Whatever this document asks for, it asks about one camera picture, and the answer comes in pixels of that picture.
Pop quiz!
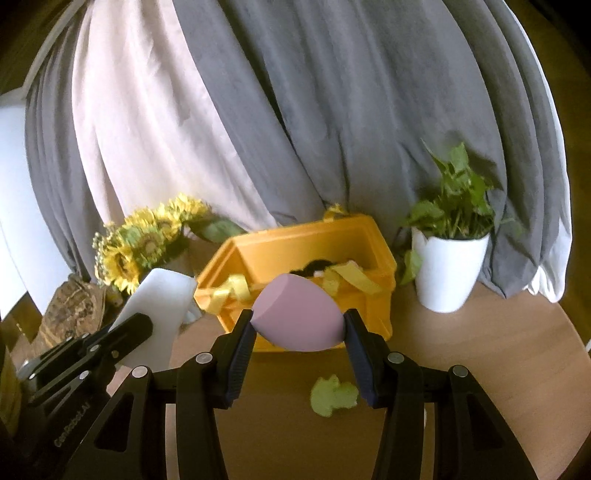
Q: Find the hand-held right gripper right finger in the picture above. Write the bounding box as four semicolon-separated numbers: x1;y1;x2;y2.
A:
344;308;539;480

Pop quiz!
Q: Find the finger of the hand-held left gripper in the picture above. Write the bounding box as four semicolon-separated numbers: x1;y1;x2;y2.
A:
28;313;154;370

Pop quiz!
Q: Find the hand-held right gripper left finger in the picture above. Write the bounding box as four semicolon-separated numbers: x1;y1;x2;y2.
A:
81;310;257;480

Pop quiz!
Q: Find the white foam block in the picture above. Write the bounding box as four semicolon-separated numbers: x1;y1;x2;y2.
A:
115;268;197;372

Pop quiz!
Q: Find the orange plastic crate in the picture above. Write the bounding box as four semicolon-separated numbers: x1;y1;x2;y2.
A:
194;215;398;354

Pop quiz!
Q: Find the pink egg-shaped sponge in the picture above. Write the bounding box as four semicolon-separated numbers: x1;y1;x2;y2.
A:
252;273;347;354

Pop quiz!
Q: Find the black soft toy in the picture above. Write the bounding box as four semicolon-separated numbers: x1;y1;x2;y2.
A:
295;259;342;278

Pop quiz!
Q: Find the green plush toy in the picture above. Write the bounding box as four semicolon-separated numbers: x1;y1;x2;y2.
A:
310;375;360;418

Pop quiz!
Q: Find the brown patterned cloth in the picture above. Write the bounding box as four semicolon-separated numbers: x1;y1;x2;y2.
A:
34;272;125;356

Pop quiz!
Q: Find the sunflower bouquet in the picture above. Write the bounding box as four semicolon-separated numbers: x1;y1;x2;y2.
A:
92;194;245;296

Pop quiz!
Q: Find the green plant in white pot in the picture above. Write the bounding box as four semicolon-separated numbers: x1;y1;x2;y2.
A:
397;141;522;313

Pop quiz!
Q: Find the white cabinet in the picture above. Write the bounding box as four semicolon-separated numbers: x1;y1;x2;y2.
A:
0;88;75;319

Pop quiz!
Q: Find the pale pink curtain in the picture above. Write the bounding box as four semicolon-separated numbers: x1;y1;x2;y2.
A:
71;0;273;241

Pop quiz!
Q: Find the grey curtain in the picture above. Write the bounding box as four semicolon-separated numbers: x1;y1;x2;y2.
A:
23;0;566;301

